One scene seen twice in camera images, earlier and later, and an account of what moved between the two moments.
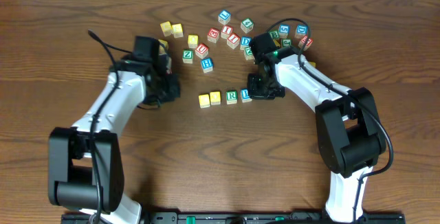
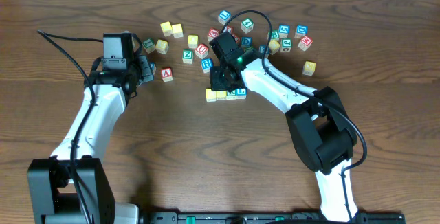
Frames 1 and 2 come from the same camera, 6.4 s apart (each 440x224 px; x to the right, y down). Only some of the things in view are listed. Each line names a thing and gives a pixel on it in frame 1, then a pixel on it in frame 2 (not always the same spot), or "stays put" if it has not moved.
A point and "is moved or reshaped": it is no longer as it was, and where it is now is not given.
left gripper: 172,86 -> 146,71
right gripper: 262,91 -> 221,80
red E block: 213,35 stays put
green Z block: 188,56 stays put
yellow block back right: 177,30 stays put
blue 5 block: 284,30 stays put
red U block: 202,50 stays put
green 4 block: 247,25 stays put
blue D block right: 302,30 stays put
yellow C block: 204,101 -> 210,95
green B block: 274,34 stays put
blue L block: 245,96 is moved or reshaped
